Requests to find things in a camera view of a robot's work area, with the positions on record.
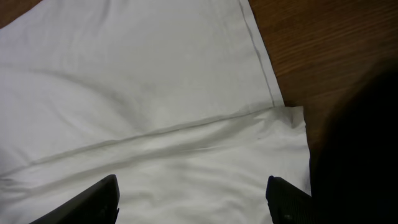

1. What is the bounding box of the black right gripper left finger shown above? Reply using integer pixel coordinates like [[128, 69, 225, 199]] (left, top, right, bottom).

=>
[[31, 174, 120, 224]]

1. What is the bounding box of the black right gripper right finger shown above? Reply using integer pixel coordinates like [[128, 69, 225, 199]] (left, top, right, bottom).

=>
[[266, 175, 314, 224]]

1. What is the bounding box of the white printed t-shirt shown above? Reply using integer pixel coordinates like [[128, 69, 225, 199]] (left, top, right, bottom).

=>
[[1, 0, 310, 223]]

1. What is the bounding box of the black garment right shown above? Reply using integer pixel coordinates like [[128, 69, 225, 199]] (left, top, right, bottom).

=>
[[311, 58, 397, 223]]

